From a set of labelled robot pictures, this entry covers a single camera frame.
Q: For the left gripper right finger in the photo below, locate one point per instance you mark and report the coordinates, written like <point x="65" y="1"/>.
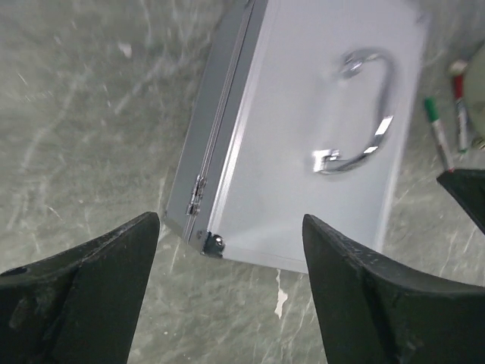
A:
<point x="373" y="309"/>

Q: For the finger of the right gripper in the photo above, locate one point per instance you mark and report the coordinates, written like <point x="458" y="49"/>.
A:
<point x="467" y="187"/>

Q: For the green cap marker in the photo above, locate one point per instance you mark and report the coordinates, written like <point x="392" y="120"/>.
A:
<point x="439" y="134"/>

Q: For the grey storage case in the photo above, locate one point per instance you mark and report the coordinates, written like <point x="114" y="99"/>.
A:
<point x="304" y="108"/>

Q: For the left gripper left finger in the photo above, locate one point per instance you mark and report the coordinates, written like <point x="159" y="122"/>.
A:
<point x="81" y="305"/>

